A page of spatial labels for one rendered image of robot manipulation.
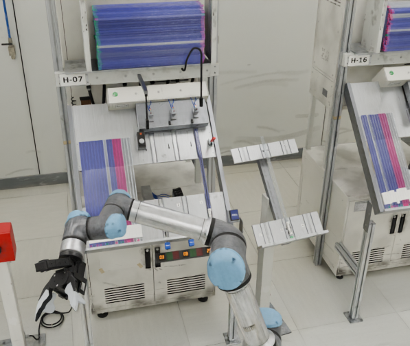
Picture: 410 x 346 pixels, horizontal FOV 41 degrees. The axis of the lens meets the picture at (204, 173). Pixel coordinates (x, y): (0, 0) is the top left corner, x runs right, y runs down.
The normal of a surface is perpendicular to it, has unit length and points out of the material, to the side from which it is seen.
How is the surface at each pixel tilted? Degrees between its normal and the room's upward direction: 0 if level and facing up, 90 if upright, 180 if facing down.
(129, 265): 90
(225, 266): 84
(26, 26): 90
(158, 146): 44
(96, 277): 90
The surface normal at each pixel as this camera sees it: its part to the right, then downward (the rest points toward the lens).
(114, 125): 0.17, -0.32
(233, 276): -0.15, 0.36
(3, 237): 0.23, 0.47
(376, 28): -0.97, 0.11
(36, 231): 0.00, -0.88
